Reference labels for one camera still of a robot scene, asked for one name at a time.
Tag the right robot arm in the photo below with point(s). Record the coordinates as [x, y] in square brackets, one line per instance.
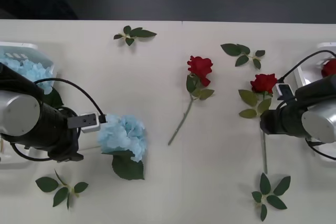
[317, 121]

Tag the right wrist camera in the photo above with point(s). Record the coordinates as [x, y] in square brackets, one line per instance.
[284, 90]

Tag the shallow white box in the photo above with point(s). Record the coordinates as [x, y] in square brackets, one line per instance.
[31, 47]
[302, 73]

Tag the loose green leaf twig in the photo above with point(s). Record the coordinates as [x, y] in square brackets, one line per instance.
[136, 33]
[265, 184]
[46, 184]
[230, 49]

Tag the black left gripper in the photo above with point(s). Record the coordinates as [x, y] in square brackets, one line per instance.
[67, 145]

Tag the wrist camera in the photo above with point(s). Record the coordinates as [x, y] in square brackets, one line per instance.
[284, 90]
[88, 123]

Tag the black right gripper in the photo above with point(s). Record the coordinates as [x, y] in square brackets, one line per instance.
[270, 121]

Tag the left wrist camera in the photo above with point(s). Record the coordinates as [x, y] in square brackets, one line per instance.
[88, 123]

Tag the red rose with green stem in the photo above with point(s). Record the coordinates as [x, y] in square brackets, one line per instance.
[200, 67]

